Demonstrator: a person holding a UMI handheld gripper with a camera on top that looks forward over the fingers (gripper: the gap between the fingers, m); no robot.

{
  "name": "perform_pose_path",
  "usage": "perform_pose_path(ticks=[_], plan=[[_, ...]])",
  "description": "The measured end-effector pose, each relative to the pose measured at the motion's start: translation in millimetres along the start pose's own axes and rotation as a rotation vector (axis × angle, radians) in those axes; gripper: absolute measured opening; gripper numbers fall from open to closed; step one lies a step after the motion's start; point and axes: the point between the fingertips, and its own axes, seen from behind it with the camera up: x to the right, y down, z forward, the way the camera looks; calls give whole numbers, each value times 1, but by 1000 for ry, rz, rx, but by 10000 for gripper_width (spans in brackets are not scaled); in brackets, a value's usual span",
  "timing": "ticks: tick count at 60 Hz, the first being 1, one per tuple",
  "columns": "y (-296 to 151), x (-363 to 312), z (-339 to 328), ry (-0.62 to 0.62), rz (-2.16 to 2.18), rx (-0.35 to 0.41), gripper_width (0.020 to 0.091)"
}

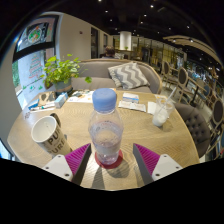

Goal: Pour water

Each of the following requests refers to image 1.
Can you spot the white printed mug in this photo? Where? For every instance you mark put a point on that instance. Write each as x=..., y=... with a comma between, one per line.
x=45, y=131

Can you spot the grey white chevron cushion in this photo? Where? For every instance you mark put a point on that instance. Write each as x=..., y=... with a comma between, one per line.
x=128, y=75

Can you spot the group of wooden-framed chairs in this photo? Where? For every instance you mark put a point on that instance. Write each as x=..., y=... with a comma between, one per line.
x=182, y=76

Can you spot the blue white packet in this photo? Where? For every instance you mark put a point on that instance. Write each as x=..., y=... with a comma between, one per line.
x=130, y=97

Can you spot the grey tufted chair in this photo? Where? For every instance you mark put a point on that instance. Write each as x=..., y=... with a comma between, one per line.
x=196, y=126

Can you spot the brown heart-cut cardboard stand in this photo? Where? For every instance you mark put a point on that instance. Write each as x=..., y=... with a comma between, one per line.
x=47, y=98

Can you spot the clear blue-capped water bottle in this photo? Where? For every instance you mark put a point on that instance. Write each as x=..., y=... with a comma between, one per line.
x=106, y=133

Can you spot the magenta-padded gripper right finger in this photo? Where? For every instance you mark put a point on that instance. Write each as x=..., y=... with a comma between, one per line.
x=148, y=159

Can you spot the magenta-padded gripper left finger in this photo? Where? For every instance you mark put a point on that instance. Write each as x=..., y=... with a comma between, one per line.
x=76, y=159

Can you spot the window with painted decorations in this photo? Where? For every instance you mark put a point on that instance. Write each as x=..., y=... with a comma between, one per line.
x=35, y=66

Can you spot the flat round red coaster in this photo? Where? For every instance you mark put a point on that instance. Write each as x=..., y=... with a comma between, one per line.
x=115, y=164

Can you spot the grey curved sofa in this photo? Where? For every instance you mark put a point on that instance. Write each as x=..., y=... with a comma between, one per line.
x=96, y=68

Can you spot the person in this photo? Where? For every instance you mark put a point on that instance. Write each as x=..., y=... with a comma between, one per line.
x=108, y=52

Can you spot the blue white card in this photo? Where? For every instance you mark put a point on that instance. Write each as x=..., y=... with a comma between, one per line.
x=33, y=104

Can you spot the plain glass window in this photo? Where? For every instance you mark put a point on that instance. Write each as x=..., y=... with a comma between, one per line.
x=4, y=151

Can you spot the yellow card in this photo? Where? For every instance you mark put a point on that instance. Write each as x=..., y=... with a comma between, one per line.
x=160, y=97

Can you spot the light blue small box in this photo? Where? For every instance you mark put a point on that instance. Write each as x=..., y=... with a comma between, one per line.
x=61, y=100

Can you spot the clear plastic cup with straw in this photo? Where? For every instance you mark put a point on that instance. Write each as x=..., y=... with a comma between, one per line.
x=160, y=116

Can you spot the white napkin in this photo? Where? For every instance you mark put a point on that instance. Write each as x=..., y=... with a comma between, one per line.
x=151, y=108

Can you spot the group of ceiling spotlights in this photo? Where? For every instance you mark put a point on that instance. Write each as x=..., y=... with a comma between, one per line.
x=151, y=6

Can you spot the green potted plant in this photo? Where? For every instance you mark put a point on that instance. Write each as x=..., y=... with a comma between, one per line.
x=61, y=70

